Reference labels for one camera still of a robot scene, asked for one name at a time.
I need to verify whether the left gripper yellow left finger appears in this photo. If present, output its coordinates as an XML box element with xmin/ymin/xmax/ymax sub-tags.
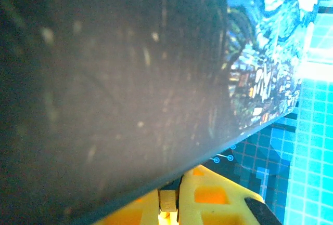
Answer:
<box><xmin>92</xmin><ymin>189</ymin><xmax>160</xmax><ymax>225</ymax></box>

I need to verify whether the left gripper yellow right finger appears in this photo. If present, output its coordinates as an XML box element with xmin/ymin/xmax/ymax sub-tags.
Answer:
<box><xmin>178</xmin><ymin>164</ymin><xmax>285</xmax><ymax>225</ymax></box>

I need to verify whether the starry night tin box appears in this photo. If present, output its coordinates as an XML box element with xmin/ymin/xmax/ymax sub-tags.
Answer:
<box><xmin>0</xmin><ymin>0</ymin><xmax>327</xmax><ymax>225</ymax></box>

